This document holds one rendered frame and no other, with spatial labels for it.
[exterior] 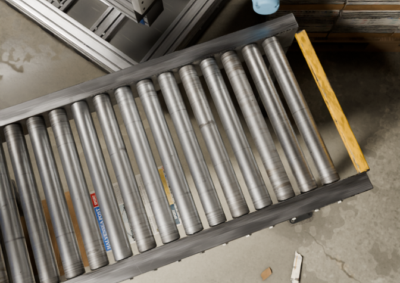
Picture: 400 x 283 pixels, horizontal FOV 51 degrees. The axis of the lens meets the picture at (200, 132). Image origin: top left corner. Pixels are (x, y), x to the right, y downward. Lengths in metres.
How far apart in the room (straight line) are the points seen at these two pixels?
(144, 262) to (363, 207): 1.19
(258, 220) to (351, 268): 0.95
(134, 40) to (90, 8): 0.26
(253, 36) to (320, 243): 1.05
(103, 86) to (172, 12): 0.84
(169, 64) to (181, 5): 0.81
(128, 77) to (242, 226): 0.52
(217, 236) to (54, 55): 1.43
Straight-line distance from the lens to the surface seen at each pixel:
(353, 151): 1.18
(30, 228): 1.21
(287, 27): 1.29
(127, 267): 1.13
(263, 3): 1.22
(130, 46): 1.94
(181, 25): 1.93
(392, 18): 2.02
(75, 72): 2.18
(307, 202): 1.15
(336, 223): 2.00
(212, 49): 1.24
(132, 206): 1.14
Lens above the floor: 1.91
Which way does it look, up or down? 75 degrees down
